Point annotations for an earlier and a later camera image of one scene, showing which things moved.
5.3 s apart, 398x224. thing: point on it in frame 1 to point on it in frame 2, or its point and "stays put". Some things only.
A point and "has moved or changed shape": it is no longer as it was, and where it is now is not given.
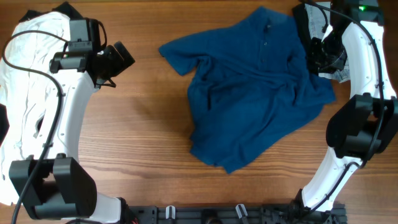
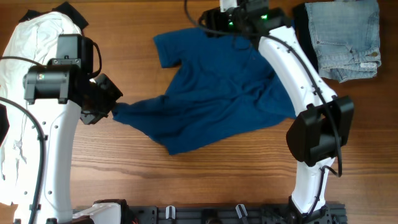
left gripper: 119,64 to 113,93
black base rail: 331,214 stays put
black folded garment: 300,13 stays put
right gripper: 314,60 to 215,20
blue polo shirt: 250,81 has moved or changed shape
